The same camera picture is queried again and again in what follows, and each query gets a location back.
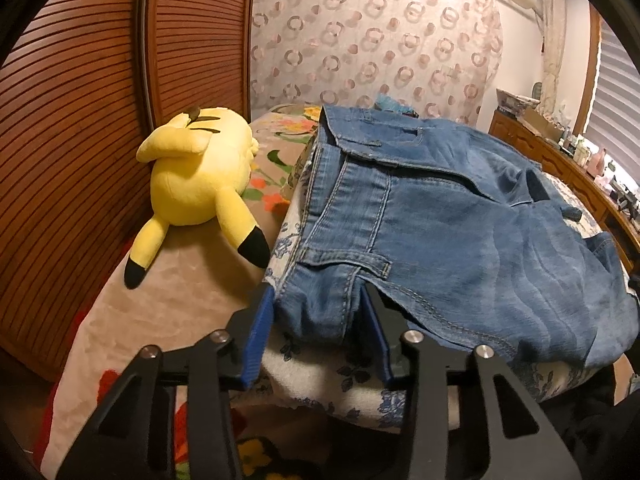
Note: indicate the blue floral white blanket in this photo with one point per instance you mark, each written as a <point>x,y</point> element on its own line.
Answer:
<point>296,374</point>

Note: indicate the beige flower-print bedspread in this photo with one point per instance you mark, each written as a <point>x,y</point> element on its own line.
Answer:
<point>183,305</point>

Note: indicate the blue bag on box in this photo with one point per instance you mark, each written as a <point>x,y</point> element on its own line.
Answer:
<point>387,104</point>

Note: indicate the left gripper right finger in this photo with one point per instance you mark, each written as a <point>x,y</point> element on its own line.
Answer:
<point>395,347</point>

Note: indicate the cardboard box on sideboard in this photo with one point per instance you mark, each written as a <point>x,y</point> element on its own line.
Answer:
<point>531,119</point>

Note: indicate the white window blind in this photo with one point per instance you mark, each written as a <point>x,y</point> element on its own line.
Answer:
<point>614,116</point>

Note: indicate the circle-patterned curtain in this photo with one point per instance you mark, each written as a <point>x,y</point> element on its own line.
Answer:
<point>438,57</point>

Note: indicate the wooden sideboard cabinet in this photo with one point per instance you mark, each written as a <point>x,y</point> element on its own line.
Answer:
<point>559,165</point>

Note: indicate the brown louvered wardrobe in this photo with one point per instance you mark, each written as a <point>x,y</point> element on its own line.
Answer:
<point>81,87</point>

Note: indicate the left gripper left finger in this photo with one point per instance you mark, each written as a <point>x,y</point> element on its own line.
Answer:
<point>240,360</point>

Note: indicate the blue denim jeans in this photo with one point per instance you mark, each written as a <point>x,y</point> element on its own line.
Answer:
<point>459,230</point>

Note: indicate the yellow Pikachu plush toy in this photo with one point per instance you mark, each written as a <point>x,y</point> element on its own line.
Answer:
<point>202,162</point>

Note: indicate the pink bottle on sideboard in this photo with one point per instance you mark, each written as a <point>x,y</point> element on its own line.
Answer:
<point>596,163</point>

